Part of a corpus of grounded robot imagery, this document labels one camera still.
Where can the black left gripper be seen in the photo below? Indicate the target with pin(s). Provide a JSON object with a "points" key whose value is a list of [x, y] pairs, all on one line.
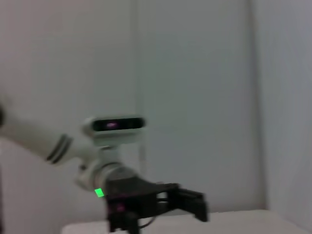
{"points": [[131, 195]]}

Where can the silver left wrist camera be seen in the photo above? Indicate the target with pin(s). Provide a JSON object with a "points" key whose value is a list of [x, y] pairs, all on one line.
{"points": [[117, 130]]}

